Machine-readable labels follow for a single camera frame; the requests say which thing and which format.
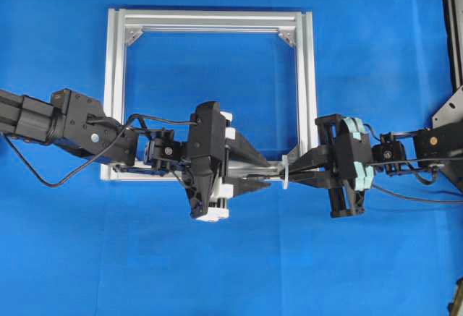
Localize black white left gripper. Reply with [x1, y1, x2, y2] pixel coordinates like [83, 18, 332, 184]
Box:
[184, 111, 271, 221]

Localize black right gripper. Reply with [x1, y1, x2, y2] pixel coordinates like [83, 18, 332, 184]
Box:
[289, 114, 374, 218]

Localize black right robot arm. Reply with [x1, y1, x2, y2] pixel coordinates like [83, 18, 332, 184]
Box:
[279, 114, 462, 218]

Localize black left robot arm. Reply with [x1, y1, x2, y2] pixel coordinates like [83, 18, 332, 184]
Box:
[1, 89, 268, 222]

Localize blue table mat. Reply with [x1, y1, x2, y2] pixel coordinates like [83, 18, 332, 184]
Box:
[1, 0, 462, 315]

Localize yellowish object bottom right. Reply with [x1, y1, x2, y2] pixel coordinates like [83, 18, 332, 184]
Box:
[447, 278, 463, 316]

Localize white string loop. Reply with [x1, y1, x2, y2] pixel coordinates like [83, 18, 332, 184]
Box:
[279, 153, 292, 190]

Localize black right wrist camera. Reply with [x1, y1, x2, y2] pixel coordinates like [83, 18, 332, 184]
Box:
[334, 133, 373, 187]

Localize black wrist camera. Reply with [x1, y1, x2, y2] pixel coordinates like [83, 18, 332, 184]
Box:
[334, 133, 373, 187]
[187, 101, 224, 219]

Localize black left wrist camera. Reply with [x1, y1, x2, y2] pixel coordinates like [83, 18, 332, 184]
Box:
[187, 101, 224, 219]

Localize silver aluminium extrusion frame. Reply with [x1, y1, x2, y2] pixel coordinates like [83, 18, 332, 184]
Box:
[103, 8, 318, 180]

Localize black frame rail right edge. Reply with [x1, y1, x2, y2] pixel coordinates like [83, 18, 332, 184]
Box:
[443, 0, 463, 93]

